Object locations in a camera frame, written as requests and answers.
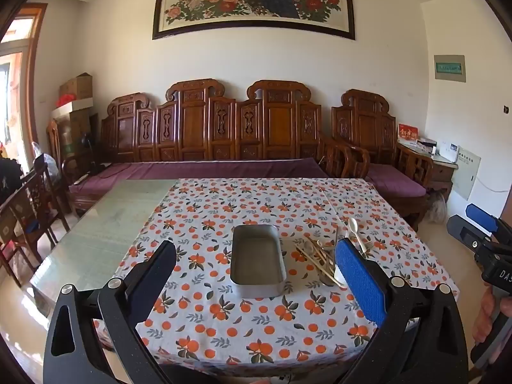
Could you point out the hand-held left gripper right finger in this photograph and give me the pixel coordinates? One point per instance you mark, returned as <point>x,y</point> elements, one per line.
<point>358,280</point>

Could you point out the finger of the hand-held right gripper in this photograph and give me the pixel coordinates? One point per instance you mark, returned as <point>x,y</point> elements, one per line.
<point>482,216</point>
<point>464,230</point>

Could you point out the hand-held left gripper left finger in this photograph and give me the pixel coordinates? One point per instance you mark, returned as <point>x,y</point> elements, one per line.
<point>154,272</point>

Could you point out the rectangular metal tray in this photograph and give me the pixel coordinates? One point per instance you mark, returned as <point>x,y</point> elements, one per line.
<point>258,264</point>

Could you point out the person's right hand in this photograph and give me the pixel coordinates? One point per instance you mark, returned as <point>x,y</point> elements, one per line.
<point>484,316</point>

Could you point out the white plastic cutlery piece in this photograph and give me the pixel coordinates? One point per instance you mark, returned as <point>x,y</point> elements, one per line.
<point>339,275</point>

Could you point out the white fluffy mop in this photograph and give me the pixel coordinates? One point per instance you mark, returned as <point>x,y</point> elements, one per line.
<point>436,208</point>

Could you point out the white plastic fork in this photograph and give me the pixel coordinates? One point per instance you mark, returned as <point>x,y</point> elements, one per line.
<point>370,244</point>

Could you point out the cream electrical panel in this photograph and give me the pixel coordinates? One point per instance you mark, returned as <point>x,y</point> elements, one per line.
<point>466,172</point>

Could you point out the white plastic spoon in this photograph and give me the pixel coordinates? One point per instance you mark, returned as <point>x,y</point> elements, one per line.
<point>352,224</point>

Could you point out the wooden side table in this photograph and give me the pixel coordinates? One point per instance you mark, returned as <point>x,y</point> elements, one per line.
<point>442,172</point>

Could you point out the white box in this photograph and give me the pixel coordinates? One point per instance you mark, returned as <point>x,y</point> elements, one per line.
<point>448,152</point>

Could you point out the square purple seat cushion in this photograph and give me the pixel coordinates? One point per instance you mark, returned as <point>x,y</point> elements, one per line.
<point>394,182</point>

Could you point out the orange print tablecloth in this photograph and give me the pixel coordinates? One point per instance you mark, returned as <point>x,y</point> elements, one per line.
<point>224,208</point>

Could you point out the long purple seat cushion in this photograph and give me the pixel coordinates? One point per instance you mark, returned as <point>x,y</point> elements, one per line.
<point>200,170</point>

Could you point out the red card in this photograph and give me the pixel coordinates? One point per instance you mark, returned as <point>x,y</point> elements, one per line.
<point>408,132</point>

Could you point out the wooden dining chair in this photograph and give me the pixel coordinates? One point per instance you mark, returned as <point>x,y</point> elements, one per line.
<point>32,208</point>

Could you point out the carved wooden armchair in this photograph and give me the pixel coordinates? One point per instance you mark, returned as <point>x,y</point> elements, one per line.
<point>370,124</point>

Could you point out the long carved wooden sofa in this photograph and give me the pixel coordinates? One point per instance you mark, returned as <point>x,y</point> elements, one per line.
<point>200,128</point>

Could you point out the white plastic bag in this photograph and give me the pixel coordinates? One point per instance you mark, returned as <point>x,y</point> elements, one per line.
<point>48,160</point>

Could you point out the stacked cardboard boxes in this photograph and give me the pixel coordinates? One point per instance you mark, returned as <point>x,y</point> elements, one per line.
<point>74,108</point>

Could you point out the brown cardboard box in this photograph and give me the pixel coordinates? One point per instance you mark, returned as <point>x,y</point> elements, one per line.
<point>78,86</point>

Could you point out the green wall sign panel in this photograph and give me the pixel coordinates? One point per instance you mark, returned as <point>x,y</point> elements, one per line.
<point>450,68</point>

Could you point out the wooden door frame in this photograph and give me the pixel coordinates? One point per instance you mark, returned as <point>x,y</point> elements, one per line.
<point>34,68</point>

